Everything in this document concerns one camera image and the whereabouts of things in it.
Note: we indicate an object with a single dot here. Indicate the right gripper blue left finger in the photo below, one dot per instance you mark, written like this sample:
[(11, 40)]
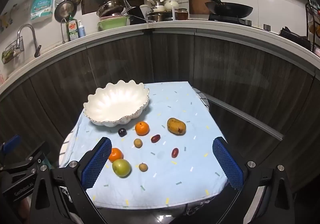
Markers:
[(93, 161)]

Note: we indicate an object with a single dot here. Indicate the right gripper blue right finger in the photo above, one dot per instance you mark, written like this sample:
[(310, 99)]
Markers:
[(231, 162)]

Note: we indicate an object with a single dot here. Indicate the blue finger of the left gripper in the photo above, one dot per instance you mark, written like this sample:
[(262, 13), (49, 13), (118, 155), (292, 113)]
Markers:
[(12, 143)]

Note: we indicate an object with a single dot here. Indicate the orange mandarin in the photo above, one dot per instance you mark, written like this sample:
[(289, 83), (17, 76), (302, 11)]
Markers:
[(115, 154), (142, 128)]

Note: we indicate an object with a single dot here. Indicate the green apple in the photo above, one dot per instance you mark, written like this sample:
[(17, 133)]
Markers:
[(121, 167)]

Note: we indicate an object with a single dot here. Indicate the tan longan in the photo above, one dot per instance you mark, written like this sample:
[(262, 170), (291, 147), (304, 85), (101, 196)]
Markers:
[(143, 167), (138, 143)]

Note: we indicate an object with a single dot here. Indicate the light blue patterned cloth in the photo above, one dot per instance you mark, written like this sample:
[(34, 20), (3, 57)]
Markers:
[(193, 176)]

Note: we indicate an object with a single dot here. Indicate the white scalloped ceramic bowl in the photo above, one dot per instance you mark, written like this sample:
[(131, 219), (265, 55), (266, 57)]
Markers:
[(117, 104)]

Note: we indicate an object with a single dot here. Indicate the yellow brown mango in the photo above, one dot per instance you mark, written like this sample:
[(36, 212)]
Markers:
[(175, 126)]

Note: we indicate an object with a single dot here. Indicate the blue pump bottle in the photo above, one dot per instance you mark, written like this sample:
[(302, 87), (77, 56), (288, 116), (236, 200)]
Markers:
[(81, 29)]

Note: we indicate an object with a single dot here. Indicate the green dish soap bottle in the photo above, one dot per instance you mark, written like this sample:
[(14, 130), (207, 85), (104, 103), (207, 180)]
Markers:
[(72, 28)]

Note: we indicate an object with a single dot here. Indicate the blue wipes package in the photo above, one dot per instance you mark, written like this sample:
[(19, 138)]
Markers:
[(41, 10)]

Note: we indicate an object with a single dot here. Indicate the hanging steel pan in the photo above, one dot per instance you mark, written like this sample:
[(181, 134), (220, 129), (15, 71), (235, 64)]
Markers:
[(65, 10)]

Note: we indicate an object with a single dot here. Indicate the green basin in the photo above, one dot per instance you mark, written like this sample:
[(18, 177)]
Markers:
[(112, 22)]

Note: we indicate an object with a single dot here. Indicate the black wok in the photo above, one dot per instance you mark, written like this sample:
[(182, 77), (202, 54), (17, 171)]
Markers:
[(229, 9)]

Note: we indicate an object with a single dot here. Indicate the glass jar red lid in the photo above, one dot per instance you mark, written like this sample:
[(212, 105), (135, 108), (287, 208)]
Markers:
[(182, 14)]

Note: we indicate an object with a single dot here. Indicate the steel pot on basin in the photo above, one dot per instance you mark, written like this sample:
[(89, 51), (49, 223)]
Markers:
[(110, 8)]

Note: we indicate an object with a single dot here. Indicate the wire sponge basket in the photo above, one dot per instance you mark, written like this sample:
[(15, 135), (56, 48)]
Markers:
[(12, 51)]

